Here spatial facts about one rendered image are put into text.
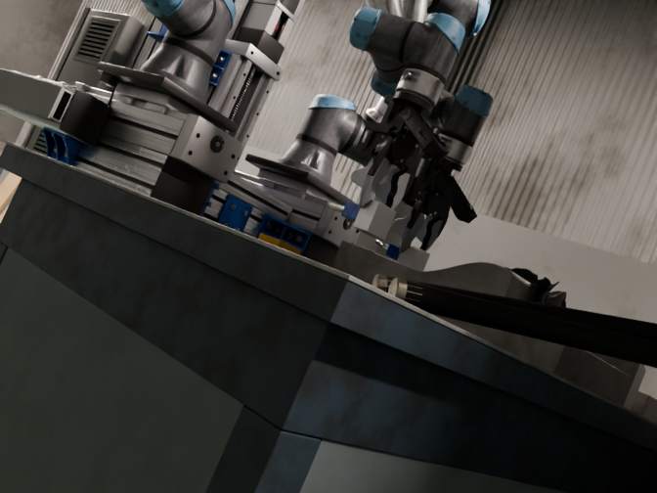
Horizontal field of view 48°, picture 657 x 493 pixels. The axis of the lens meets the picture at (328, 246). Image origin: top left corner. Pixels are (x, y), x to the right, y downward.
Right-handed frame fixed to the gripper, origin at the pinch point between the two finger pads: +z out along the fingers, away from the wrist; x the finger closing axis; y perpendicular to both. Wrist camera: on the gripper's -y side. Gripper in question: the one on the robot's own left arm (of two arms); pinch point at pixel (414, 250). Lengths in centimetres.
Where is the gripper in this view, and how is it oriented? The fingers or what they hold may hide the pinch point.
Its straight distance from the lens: 156.4
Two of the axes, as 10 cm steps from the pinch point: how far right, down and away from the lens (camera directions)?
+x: -6.9, -1.9, -7.0
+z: -4.0, 9.1, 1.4
